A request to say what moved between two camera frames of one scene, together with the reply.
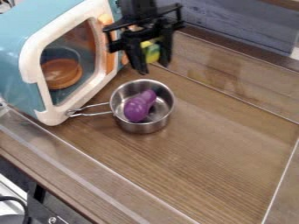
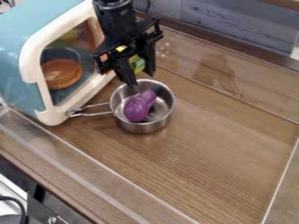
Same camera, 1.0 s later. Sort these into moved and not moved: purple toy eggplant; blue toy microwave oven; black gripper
Moved: black gripper
Not moved: purple toy eggplant; blue toy microwave oven
